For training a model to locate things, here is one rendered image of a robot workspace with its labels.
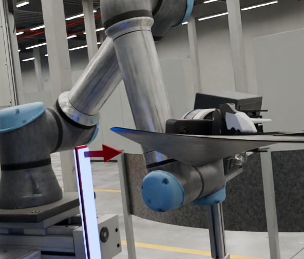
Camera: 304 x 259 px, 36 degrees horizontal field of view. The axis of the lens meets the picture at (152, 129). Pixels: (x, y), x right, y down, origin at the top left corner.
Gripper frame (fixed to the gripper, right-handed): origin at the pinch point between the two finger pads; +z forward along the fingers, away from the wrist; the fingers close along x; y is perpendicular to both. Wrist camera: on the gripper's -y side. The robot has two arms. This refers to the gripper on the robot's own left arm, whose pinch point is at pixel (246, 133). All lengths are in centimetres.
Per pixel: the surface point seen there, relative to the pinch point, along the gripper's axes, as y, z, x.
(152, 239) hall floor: 54, -360, 113
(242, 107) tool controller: 16.8, -44.4, -4.4
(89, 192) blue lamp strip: -22.6, 0.8, 7.6
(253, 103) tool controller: 24, -54, -5
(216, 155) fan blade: -5.4, 2.9, 2.8
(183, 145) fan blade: -11.5, 8.0, 1.0
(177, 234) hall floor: 80, -365, 111
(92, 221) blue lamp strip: -22.2, 0.8, 11.5
